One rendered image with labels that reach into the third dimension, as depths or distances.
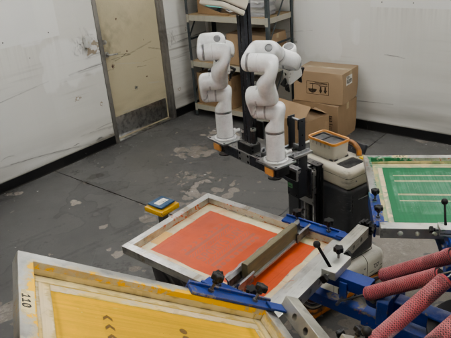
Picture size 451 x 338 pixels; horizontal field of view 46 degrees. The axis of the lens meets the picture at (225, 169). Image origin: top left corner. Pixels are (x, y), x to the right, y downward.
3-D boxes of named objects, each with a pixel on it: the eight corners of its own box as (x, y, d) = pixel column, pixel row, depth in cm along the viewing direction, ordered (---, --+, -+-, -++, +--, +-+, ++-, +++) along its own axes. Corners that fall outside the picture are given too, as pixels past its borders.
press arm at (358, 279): (325, 282, 199) (325, 271, 197) (332, 274, 203) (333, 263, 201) (367, 298, 189) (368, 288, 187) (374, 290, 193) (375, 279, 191)
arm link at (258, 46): (270, 70, 230) (237, 70, 236) (282, 79, 250) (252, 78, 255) (273, 33, 230) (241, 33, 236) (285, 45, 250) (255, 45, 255)
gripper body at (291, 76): (288, 72, 275) (290, 86, 284) (303, 61, 278) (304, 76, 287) (278, 66, 279) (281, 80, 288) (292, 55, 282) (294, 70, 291)
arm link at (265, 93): (272, 74, 225) (231, 73, 232) (287, 124, 256) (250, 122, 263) (279, 49, 232) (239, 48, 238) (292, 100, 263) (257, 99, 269)
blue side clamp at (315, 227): (281, 231, 244) (281, 217, 241) (287, 226, 247) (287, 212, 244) (340, 251, 226) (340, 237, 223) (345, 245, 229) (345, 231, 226)
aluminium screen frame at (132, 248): (122, 253, 235) (121, 245, 233) (208, 199, 275) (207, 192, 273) (267, 321, 188) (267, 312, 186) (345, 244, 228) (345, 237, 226)
